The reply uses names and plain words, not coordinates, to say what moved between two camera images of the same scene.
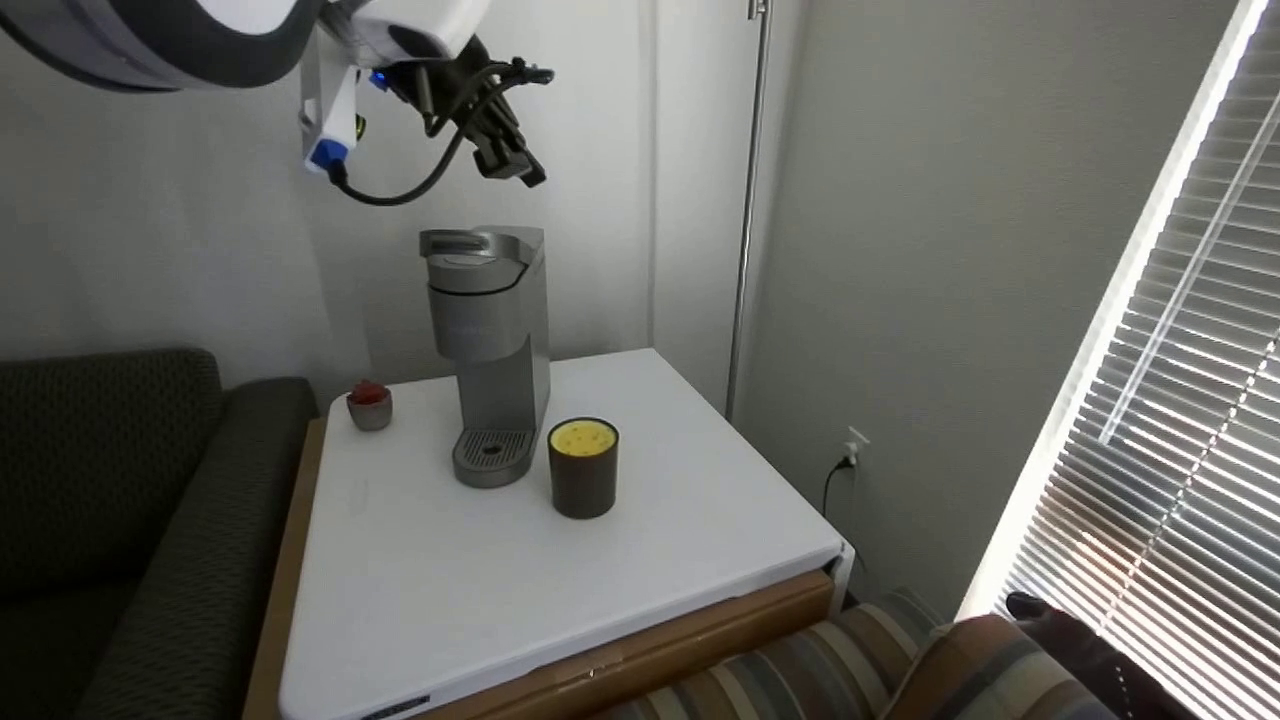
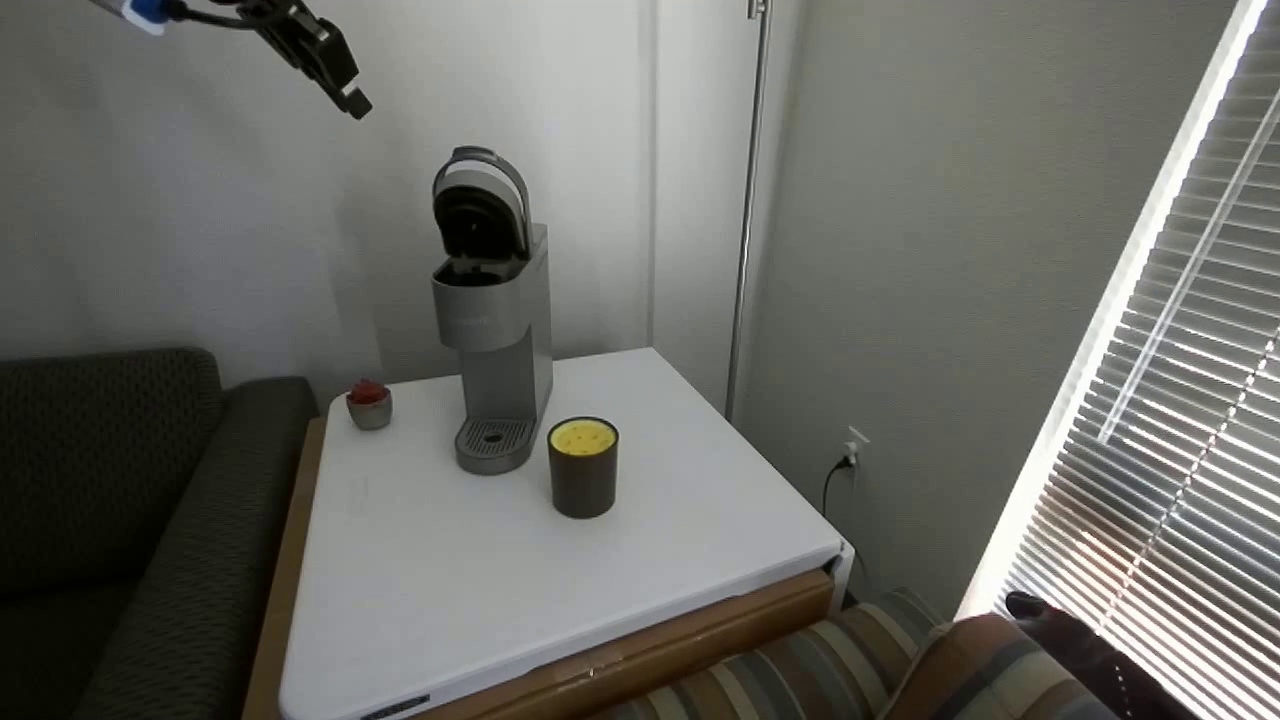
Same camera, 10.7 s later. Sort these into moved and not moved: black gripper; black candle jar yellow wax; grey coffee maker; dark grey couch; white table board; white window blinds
Moved: grey coffee maker; black gripper
Not moved: black candle jar yellow wax; white window blinds; white table board; dark grey couch
